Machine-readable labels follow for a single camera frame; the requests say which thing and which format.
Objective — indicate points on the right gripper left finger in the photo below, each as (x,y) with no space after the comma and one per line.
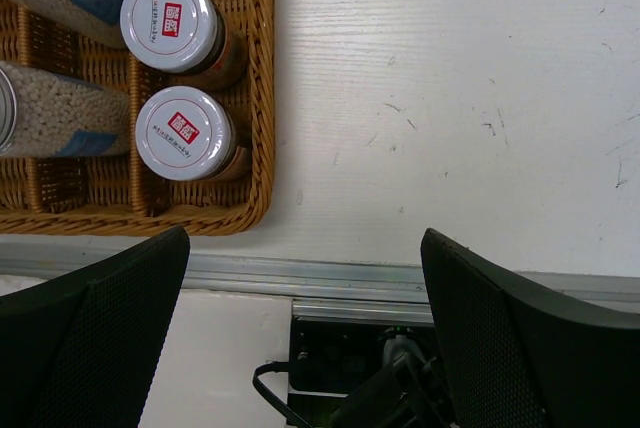
(81,350)

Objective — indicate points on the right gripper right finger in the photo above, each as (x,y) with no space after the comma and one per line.
(519,354)

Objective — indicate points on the brown jar white lid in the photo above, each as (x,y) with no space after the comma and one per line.
(192,41)
(184,134)

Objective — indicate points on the silver lid blue can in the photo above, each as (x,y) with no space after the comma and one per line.
(47,115)

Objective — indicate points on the woven wicker divided basket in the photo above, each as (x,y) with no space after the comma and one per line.
(119,195)

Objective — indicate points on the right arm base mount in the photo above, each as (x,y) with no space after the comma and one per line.
(341,374)

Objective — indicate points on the front aluminium rail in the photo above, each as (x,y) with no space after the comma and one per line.
(348,292)

